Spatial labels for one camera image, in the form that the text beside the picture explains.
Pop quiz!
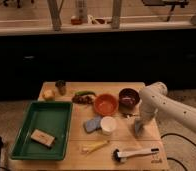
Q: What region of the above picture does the white handled black brush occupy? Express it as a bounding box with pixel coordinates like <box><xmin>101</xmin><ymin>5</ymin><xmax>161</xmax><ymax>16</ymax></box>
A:
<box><xmin>113</xmin><ymin>148</ymin><xmax>159</xmax><ymax>163</ymax></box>

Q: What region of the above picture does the blue grey towel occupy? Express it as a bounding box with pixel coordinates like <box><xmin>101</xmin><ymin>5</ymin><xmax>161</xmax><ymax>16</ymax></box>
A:
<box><xmin>83</xmin><ymin>116</ymin><xmax>102</xmax><ymax>133</ymax></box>

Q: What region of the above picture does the yellow round fruit toy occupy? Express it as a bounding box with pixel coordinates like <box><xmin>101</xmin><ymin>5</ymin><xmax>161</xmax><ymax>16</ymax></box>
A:
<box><xmin>42</xmin><ymin>89</ymin><xmax>55</xmax><ymax>101</ymax></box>

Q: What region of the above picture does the white cup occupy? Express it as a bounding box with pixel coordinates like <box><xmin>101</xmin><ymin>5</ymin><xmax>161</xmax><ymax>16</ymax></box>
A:
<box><xmin>100</xmin><ymin>116</ymin><xmax>116</xmax><ymax>135</ymax></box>

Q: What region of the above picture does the orange bowl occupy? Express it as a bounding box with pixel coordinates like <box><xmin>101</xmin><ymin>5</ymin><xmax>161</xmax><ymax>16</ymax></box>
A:
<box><xmin>93</xmin><ymin>94</ymin><xmax>118</xmax><ymax>116</ymax></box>

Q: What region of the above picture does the wooden block sponge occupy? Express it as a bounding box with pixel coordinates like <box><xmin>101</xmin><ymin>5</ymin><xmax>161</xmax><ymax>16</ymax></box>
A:
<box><xmin>31</xmin><ymin>129</ymin><xmax>55</xmax><ymax>147</ymax></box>

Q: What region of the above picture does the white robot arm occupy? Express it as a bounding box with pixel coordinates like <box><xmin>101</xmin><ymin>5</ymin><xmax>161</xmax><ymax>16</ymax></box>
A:
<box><xmin>134</xmin><ymin>82</ymin><xmax>196</xmax><ymax>135</ymax></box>

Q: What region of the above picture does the green plastic tray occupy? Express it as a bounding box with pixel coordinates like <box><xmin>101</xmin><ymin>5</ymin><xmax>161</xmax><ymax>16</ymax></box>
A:
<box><xmin>11</xmin><ymin>101</ymin><xmax>73</xmax><ymax>160</ymax></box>

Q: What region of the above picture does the black cable on floor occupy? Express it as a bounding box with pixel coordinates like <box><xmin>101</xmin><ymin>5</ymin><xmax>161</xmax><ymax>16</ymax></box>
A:
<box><xmin>160</xmin><ymin>132</ymin><xmax>196</xmax><ymax>171</ymax></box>

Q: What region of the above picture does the dark red bowl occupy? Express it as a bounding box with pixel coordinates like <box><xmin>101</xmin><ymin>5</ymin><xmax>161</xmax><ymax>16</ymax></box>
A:
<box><xmin>119</xmin><ymin>88</ymin><xmax>140</xmax><ymax>109</ymax></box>

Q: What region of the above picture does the red object on shelf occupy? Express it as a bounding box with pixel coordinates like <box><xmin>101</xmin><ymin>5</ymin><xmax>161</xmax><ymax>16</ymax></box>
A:
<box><xmin>70</xmin><ymin>16</ymin><xmax>83</xmax><ymax>25</ymax></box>

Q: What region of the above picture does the green chili pepper toy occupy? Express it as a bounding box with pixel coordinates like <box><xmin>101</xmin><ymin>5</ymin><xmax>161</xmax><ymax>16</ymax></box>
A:
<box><xmin>75</xmin><ymin>91</ymin><xmax>96</xmax><ymax>96</ymax></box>

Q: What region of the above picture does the dark metal cup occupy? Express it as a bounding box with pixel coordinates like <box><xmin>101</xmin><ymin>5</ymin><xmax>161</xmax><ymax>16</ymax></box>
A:
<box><xmin>55</xmin><ymin>80</ymin><xmax>66</xmax><ymax>95</ymax></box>

